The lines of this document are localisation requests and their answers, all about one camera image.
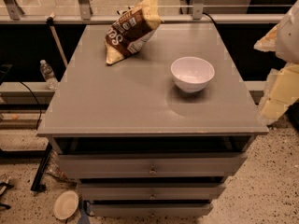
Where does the grey metal railing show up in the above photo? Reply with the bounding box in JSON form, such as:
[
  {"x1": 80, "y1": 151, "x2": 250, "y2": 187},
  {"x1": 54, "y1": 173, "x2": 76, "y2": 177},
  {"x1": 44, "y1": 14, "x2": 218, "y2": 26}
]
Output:
[{"x1": 0, "y1": 0, "x2": 297, "y2": 23}]

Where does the brown chip bag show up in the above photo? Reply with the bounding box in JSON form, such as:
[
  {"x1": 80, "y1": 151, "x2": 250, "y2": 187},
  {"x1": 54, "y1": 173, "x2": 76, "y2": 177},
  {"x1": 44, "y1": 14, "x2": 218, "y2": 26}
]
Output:
[{"x1": 105, "y1": 0, "x2": 162, "y2": 65}]

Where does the black metal stand leg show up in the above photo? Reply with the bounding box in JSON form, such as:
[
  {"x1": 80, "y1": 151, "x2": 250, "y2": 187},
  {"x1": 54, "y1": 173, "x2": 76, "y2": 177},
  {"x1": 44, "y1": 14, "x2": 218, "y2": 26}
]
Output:
[{"x1": 31, "y1": 144, "x2": 52, "y2": 193}]

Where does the black cable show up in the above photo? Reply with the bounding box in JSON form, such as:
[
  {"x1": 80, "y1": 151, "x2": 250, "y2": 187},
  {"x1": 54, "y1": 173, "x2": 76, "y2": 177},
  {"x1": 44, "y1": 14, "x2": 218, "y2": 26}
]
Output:
[{"x1": 18, "y1": 80, "x2": 43, "y2": 131}]

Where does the grey drawer cabinet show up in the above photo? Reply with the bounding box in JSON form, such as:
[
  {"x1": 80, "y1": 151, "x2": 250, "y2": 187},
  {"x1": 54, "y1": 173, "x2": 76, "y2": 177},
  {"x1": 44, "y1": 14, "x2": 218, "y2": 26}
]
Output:
[{"x1": 38, "y1": 23, "x2": 267, "y2": 205}]

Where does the wooden stick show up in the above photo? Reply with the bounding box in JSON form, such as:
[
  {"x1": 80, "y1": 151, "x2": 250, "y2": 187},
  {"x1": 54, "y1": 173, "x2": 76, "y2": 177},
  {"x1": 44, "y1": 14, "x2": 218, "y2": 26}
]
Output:
[{"x1": 46, "y1": 12, "x2": 68, "y2": 67}]

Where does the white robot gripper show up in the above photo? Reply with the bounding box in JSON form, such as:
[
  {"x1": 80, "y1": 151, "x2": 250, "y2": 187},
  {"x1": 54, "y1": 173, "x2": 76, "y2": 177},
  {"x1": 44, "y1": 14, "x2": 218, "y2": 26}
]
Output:
[{"x1": 253, "y1": 0, "x2": 299, "y2": 125}]

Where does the middle grey drawer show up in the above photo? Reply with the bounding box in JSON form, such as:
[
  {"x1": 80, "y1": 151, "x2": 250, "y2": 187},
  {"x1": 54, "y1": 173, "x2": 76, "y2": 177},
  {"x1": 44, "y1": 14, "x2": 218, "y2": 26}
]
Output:
[{"x1": 78, "y1": 183, "x2": 226, "y2": 201}]

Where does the white bowl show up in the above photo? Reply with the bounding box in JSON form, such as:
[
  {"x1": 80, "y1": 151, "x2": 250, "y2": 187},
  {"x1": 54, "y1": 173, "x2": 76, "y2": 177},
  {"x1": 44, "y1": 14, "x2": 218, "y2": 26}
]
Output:
[{"x1": 170, "y1": 57, "x2": 215, "y2": 93}]

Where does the grey drawer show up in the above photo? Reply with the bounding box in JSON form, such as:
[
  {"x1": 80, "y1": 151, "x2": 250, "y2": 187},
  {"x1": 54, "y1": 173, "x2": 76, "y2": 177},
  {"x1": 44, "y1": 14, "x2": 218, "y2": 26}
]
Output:
[
  {"x1": 78, "y1": 183, "x2": 226, "y2": 201},
  {"x1": 58, "y1": 152, "x2": 247, "y2": 179},
  {"x1": 92, "y1": 203, "x2": 213, "y2": 217}
]

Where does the bottom grey drawer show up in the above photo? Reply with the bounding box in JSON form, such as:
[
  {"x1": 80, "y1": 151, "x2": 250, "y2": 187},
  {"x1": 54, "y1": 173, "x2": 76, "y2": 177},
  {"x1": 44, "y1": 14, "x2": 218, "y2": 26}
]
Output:
[{"x1": 92, "y1": 203, "x2": 213, "y2": 217}]

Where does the clear plastic water bottle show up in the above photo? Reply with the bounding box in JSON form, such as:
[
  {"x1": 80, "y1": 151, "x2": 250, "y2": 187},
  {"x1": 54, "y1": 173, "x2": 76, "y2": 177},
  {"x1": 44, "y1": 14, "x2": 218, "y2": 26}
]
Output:
[{"x1": 40, "y1": 60, "x2": 58, "y2": 91}]

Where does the top grey drawer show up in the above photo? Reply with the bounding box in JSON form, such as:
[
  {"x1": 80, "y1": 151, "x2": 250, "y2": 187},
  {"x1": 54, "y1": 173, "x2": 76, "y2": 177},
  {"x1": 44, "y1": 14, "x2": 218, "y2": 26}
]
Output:
[{"x1": 58, "y1": 152, "x2": 247, "y2": 179}]

